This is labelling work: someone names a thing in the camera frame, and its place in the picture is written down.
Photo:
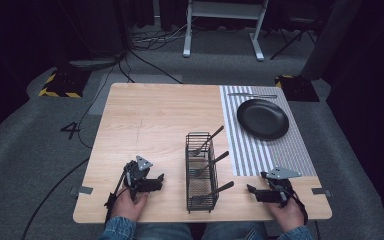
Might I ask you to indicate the grey flat stand base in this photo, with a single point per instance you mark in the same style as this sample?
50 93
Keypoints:
93 63

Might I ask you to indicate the black yellow striped floor base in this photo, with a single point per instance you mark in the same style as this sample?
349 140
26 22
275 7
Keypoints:
65 83
296 88

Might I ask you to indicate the person's right hand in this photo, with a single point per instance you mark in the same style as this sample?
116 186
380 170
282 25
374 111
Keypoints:
288 216

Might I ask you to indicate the silver metal utensil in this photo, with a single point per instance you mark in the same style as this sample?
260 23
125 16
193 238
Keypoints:
253 95

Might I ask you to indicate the person's right leg in jeans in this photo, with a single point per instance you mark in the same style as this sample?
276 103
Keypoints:
235 231

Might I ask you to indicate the person's leg in jeans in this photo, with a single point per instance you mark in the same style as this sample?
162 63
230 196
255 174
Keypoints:
163 232
235 231

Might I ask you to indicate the grey upright column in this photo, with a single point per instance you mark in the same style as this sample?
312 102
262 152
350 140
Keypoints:
330 40

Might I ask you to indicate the person's left hand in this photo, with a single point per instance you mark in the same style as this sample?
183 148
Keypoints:
128 205

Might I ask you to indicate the black tripod stand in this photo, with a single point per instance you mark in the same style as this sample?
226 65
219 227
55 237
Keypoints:
293 36

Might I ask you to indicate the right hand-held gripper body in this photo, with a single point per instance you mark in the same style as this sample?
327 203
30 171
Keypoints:
280 181

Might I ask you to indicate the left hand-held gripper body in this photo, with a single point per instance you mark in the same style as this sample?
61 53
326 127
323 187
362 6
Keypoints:
136 176

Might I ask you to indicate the grey striped placemat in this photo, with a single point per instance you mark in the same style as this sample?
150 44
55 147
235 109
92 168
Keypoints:
290 153

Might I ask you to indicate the person's left leg in jeans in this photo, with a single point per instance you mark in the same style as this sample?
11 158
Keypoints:
163 232

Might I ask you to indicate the grey tape piece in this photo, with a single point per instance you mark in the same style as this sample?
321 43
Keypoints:
320 191
83 190

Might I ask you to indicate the white metal desk frame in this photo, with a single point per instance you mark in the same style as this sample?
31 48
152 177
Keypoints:
226 10

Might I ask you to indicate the black round plate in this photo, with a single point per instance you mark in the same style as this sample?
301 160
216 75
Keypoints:
262 119

